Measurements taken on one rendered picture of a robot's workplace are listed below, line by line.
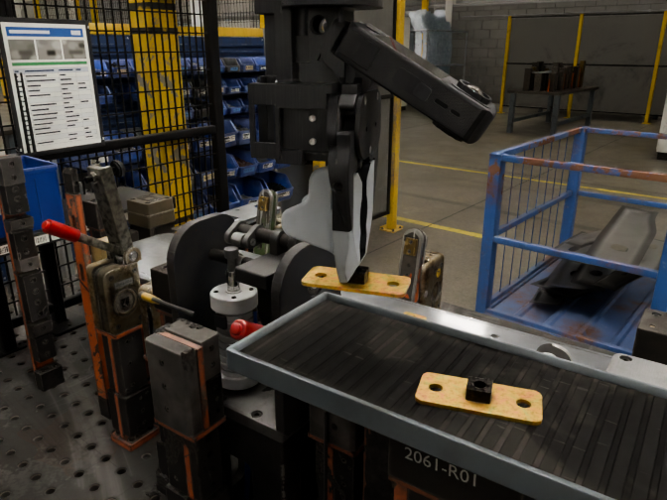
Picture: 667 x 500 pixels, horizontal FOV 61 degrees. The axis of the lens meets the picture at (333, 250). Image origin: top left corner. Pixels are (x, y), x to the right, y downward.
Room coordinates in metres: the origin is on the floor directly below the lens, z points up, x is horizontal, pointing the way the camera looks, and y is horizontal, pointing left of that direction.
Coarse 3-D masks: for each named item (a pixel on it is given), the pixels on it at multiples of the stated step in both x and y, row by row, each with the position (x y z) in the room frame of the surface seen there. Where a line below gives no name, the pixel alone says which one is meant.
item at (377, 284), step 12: (312, 276) 0.43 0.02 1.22; (324, 276) 0.43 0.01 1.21; (336, 276) 0.43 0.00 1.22; (360, 276) 0.41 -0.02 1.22; (372, 276) 0.43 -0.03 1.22; (384, 276) 0.43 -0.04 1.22; (396, 276) 0.43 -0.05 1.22; (324, 288) 0.41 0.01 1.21; (336, 288) 0.41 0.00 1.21; (348, 288) 0.40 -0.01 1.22; (360, 288) 0.40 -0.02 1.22; (372, 288) 0.40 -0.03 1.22; (384, 288) 0.40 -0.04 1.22; (396, 288) 0.40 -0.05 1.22
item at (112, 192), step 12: (96, 168) 0.87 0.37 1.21; (108, 168) 0.88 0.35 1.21; (120, 168) 0.90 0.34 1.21; (84, 180) 0.87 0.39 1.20; (96, 180) 0.87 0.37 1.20; (108, 180) 0.88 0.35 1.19; (96, 192) 0.89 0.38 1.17; (108, 192) 0.88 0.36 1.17; (108, 204) 0.88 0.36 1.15; (120, 204) 0.89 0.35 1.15; (108, 216) 0.88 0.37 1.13; (120, 216) 0.89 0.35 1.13; (108, 228) 0.89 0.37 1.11; (120, 228) 0.89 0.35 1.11; (108, 240) 0.90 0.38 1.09; (120, 240) 0.88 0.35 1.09
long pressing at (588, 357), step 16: (144, 240) 1.15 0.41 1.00; (160, 240) 1.15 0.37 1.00; (144, 256) 1.05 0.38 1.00; (160, 256) 1.05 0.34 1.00; (256, 256) 1.05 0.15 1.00; (144, 272) 0.97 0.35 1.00; (384, 304) 0.83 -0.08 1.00; (400, 304) 0.83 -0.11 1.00; (416, 304) 0.84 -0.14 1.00; (432, 320) 0.77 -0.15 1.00; (448, 320) 0.77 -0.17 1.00; (464, 320) 0.77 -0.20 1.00; (480, 320) 0.78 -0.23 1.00; (512, 336) 0.72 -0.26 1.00; (528, 336) 0.72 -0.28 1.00; (576, 352) 0.68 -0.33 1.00; (592, 352) 0.68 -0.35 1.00
